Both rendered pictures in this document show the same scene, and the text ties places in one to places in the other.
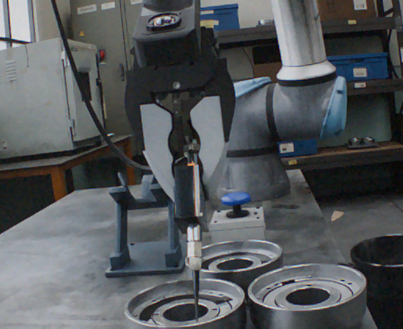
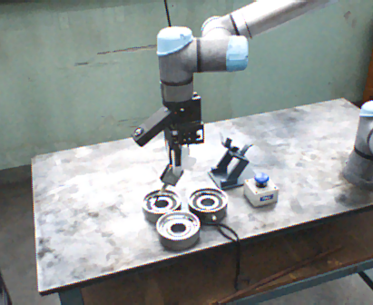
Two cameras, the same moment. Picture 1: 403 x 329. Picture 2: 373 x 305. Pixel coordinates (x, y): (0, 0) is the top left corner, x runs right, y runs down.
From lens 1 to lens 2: 100 cm
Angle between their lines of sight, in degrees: 65
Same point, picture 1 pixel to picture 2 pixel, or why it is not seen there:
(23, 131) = not seen: outside the picture
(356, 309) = (168, 241)
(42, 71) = not seen: outside the picture
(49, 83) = not seen: outside the picture
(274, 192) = (360, 183)
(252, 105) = (366, 126)
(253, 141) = (362, 147)
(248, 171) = (353, 162)
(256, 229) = (253, 196)
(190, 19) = (142, 134)
